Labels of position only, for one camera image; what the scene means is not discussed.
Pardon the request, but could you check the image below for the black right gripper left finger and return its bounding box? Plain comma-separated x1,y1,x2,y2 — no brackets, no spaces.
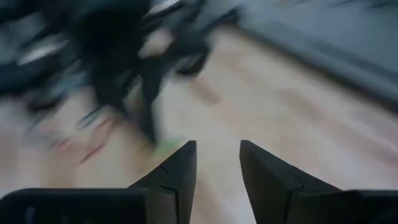
127,139,198,224

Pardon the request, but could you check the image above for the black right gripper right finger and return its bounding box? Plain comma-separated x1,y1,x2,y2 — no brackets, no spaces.
239,139,346,224

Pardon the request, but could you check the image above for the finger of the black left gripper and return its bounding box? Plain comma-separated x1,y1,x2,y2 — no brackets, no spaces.
138,79,154,142
148,77,160,144

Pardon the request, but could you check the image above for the green rubber band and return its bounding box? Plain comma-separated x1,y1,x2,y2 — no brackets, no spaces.
153,138,185,160

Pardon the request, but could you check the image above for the red rubber band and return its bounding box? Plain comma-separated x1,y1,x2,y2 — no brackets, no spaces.
54,118,118,165

